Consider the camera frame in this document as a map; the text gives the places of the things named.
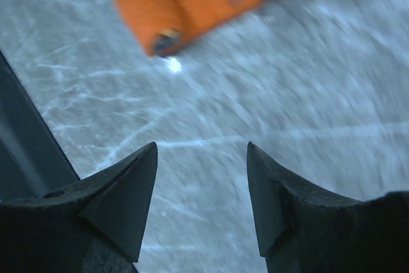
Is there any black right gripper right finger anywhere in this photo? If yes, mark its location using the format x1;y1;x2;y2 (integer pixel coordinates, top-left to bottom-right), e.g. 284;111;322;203
247;142;367;272

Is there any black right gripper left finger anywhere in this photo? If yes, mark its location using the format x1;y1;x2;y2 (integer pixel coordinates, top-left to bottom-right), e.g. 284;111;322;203
43;142;158;272

